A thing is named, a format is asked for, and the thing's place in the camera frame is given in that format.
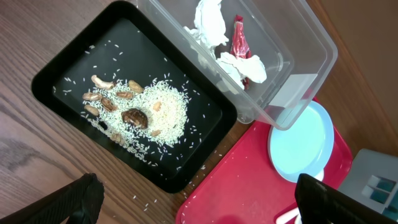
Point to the clear plastic bin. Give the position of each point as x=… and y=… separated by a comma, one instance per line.
x=294, y=47

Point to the grey dishwasher rack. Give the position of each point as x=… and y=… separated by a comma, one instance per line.
x=372, y=181

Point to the rice and nut leftovers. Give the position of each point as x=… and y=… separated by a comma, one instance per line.
x=128, y=113

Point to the black rectangular tray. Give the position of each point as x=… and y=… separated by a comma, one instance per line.
x=121, y=42

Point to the red serving tray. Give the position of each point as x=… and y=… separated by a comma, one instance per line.
x=245, y=188

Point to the white tissue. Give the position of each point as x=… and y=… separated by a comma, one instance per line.
x=209, y=31
x=240, y=68

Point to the light blue plate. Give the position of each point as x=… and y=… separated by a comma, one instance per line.
x=306, y=147

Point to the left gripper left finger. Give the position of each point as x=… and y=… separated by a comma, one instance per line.
x=77, y=202

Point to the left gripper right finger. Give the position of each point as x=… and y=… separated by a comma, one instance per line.
x=318, y=203

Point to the red wrapper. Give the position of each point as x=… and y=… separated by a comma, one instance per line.
x=240, y=47
x=245, y=82

